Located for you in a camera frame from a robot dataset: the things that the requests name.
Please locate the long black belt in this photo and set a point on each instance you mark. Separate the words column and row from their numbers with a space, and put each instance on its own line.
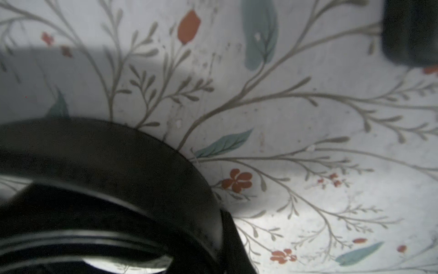
column 104, row 199

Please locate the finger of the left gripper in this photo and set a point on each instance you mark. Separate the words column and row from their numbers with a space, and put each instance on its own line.
column 410, row 32

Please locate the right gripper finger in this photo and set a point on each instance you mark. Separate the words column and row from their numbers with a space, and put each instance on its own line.
column 234, row 257

